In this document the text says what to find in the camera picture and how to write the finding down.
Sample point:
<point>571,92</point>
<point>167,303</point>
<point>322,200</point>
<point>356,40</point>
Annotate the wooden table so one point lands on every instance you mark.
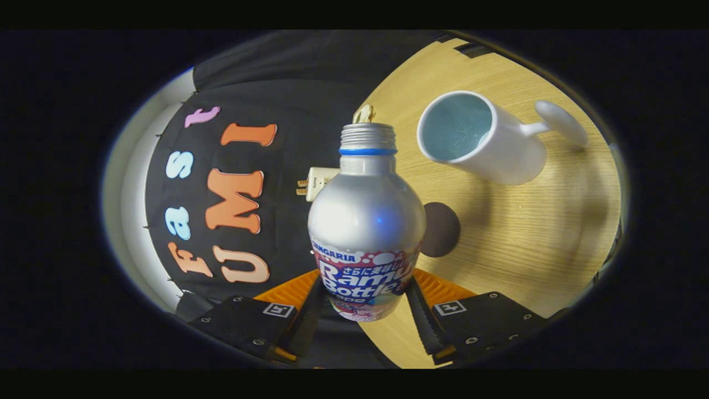
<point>526,233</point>

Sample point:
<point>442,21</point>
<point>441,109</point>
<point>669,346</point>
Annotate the black backdrop cloth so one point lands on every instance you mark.
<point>288,83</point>

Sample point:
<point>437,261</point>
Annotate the white toaster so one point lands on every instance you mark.
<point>321,180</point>

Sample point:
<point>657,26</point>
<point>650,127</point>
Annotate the white cup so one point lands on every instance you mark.
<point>498,155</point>

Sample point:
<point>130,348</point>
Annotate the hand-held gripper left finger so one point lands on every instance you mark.
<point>249,327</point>

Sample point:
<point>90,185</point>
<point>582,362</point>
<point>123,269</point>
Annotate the toast slice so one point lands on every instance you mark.
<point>302,187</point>

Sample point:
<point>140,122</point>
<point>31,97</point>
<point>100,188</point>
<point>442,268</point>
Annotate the dark round coaster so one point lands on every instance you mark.
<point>443,230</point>

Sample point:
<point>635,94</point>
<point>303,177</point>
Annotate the silver juice bottle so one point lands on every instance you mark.
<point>365,221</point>

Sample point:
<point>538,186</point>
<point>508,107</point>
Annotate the black table clamp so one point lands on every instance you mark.
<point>473,50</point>
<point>444,39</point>

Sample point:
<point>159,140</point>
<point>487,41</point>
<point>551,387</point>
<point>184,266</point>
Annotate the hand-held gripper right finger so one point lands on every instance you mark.
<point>487,324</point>

